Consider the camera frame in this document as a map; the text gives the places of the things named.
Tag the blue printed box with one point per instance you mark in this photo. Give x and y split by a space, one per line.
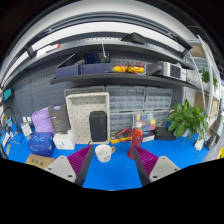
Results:
40 144

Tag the clear box coloured parts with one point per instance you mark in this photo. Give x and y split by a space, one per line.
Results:
145 120

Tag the navy blue flat box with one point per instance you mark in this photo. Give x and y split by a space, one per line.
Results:
96 68

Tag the dark grey overhead shelf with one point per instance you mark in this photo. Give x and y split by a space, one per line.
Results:
100 41

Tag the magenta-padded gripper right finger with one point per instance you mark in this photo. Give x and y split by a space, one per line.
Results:
160 166

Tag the small white printed box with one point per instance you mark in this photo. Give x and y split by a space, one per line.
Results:
26 129

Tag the purple bag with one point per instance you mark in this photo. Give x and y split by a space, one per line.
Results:
41 120

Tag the cream dotted pegboard tray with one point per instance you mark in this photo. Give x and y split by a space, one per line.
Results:
77 116

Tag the grey small-parts drawer cabinet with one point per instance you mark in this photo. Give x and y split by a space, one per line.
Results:
163 118
159 99
126 98
120 120
83 90

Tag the white power adapter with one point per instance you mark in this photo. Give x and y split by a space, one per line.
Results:
199 144

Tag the black rounded speaker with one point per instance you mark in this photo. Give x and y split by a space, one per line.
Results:
98 126

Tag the black lamp head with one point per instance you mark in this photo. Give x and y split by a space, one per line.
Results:
133 38

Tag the yellow multimeter red leads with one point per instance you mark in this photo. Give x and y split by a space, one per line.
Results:
119 136
128 69

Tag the dark grey workbench shelf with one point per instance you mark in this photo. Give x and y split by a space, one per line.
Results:
123 80

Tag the black zip case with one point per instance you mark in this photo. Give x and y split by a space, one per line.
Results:
165 133

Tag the black desk device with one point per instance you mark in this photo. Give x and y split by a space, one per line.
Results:
212 139

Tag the dark grey flat box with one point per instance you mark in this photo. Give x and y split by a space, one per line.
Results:
59 118

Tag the white shelf unit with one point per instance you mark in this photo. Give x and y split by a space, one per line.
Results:
208 83

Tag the green potted plant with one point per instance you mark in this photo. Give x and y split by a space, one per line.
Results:
188 120

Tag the black box white label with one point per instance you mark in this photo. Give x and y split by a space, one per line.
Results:
149 136

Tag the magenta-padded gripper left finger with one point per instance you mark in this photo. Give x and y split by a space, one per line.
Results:
61 168

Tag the red drink bottle white cap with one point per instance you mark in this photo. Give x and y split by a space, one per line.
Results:
136 136

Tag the teal wall holder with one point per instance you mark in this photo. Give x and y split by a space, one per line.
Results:
7 94

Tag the white bench instrument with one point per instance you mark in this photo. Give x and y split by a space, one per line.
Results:
171 70

